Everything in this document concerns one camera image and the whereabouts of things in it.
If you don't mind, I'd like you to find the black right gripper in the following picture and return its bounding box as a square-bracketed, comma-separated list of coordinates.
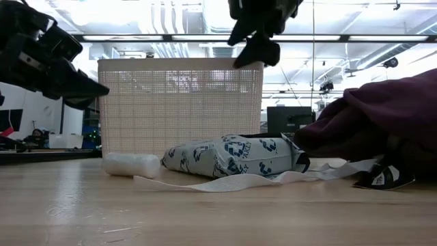
[227, 0, 305, 69]

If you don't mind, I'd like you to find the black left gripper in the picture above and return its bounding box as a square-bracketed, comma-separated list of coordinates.
[0, 0, 111, 111]

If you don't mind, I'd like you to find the white gauze roll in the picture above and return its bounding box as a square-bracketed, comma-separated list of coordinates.
[101, 152, 162, 180]

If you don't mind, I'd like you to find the grey blue-printed supply pack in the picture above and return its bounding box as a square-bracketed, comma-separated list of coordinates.
[160, 133, 311, 180]

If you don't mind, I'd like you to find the maroon cloth bundle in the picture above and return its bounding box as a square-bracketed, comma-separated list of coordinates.
[292, 68, 437, 179]

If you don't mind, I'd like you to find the white perforated plastic basket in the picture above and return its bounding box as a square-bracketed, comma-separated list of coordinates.
[97, 57, 265, 159]

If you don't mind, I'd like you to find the dark cabinet with green lights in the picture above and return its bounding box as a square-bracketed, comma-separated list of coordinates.
[82, 117, 102, 150]

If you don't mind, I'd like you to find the white storage box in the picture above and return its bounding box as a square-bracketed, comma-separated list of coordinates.
[48, 133, 84, 150]

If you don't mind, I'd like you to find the person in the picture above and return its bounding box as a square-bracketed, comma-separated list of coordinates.
[23, 128, 51, 149]

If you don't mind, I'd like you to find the black computer monitor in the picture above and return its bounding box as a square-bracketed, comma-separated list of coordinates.
[266, 106, 317, 135]

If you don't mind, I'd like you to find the black tag with white label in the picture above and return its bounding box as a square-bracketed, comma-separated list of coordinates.
[352, 163, 417, 191]

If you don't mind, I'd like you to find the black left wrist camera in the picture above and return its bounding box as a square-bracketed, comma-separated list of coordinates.
[36, 18, 84, 64]

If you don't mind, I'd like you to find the white fabric strap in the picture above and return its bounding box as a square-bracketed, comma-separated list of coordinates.
[132, 156, 384, 193]

